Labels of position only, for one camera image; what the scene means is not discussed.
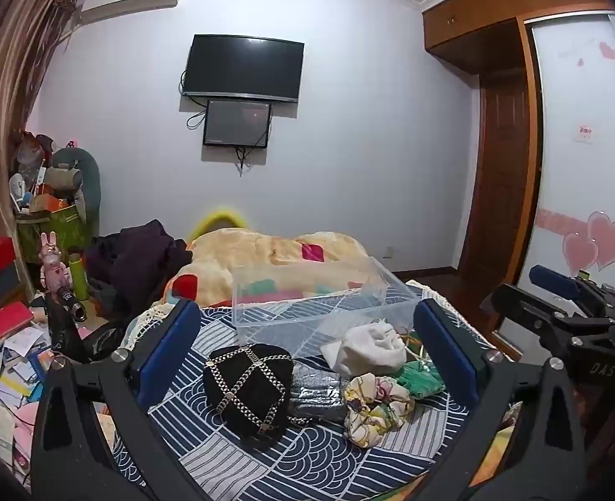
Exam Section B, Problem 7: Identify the yellow printed blanket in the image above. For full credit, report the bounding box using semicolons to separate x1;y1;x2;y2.
162;228;392;310

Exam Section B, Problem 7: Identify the white cloth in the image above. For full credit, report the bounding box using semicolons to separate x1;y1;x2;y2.
319;320;409;381

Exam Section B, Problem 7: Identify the green bottle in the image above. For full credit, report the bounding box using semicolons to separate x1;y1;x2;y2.
67;252;90;301

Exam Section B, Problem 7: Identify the red book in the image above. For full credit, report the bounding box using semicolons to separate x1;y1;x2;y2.
0;301;36;343

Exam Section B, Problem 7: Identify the pink rabbit figure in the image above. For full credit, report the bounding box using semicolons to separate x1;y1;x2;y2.
38;231;73;294

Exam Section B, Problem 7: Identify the brown wooden door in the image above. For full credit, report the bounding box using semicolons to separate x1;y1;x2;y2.
459;74;534;293

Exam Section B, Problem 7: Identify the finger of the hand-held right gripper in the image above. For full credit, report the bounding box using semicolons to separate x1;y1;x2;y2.
488;283;615;396
528;264;615;320

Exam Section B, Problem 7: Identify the blue patterned bed sheet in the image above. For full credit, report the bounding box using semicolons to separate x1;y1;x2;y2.
96;279;503;501

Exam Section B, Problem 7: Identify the floral fabric scrunchie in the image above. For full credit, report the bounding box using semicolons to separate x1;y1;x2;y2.
343;373;415;448

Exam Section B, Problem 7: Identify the wooden overhead cabinet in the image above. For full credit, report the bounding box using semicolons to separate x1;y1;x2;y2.
421;0;615;76

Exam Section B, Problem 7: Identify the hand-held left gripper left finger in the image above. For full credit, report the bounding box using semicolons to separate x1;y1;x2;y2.
30;297;202;501

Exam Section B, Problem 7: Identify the clear plastic storage box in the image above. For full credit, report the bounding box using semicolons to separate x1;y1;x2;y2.
231;256;432;361

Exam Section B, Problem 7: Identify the wall-mounted black television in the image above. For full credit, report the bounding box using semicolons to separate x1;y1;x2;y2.
180;34;305;104

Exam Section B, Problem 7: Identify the green paper bag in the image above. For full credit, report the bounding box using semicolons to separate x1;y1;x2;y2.
16;203;88;283

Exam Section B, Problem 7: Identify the black cap with chains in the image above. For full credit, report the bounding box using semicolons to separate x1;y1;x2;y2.
203;343;295;452

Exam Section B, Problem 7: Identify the green fabric scrunchie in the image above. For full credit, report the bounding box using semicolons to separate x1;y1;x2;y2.
394;359;447;400

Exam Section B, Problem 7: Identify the yellow plush object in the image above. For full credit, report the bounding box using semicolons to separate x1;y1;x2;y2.
190;207;251;243

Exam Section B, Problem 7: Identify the brown striped curtain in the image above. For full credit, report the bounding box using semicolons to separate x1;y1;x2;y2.
0;0;85;256

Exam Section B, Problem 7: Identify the black telescope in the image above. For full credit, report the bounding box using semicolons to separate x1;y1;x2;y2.
51;287;89;325

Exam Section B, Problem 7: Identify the white wardrobe door with hearts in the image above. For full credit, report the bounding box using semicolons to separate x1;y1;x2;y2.
496;10;615;358

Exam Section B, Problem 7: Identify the dark clothing heap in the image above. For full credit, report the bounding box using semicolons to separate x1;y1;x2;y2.
85;219;193;320

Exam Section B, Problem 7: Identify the grey glitter pouch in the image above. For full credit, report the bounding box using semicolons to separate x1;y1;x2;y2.
287;362;351;427

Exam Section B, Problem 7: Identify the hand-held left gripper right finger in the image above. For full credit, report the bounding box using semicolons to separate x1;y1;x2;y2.
413;299;587;501

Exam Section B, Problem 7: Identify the pile of papers and books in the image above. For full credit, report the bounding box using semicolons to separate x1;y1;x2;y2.
0;318;60;478

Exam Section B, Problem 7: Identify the small black wall monitor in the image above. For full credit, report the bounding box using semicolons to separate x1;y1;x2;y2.
203;99;273;149

